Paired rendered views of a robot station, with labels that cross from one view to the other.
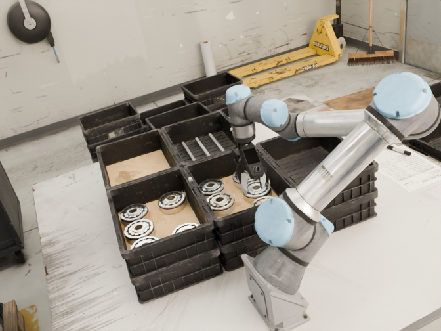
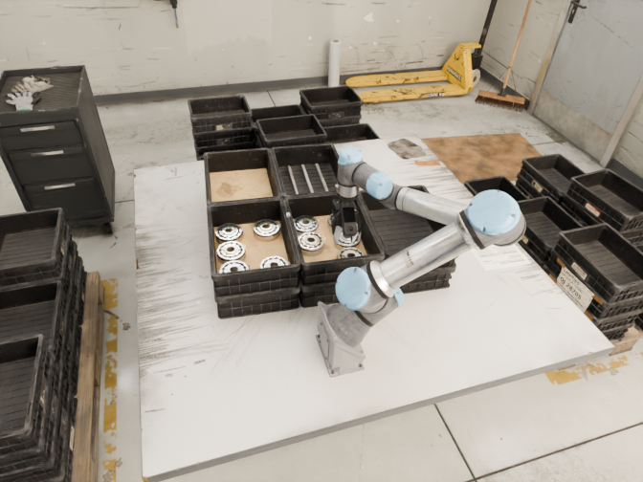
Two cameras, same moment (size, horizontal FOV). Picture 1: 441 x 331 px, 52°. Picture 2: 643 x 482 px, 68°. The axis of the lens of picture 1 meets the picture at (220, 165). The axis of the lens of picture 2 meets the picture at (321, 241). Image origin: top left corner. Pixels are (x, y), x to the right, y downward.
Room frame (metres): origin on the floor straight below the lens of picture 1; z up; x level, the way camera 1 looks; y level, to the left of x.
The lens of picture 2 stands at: (-0.02, 0.00, 2.04)
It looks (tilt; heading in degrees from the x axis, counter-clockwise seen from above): 41 degrees down; 359
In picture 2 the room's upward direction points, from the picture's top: 3 degrees clockwise
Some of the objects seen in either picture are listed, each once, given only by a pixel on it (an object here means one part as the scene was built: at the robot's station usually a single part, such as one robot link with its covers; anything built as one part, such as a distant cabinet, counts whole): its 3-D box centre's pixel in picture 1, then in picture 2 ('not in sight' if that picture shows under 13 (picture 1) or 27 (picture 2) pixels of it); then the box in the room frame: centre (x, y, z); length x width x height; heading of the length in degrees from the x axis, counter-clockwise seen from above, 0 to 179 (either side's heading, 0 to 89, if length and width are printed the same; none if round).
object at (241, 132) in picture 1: (242, 128); (346, 186); (1.28, -0.09, 1.16); 0.08 x 0.08 x 0.05
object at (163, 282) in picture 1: (166, 243); (253, 267); (1.29, 0.24, 0.76); 0.40 x 0.30 x 0.12; 14
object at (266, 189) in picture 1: (256, 188); (346, 237); (1.38, -0.11, 0.86); 0.10 x 0.10 x 0.01
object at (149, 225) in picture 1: (138, 228); (231, 251); (1.27, 0.32, 0.86); 0.10 x 0.10 x 0.01
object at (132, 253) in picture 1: (156, 207); (251, 235); (1.29, 0.24, 0.92); 0.40 x 0.30 x 0.02; 14
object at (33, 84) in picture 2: not in sight; (33, 82); (2.60, 1.68, 0.88); 0.29 x 0.22 x 0.03; 19
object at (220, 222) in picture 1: (237, 180); (331, 227); (1.36, -0.05, 0.92); 0.40 x 0.30 x 0.02; 14
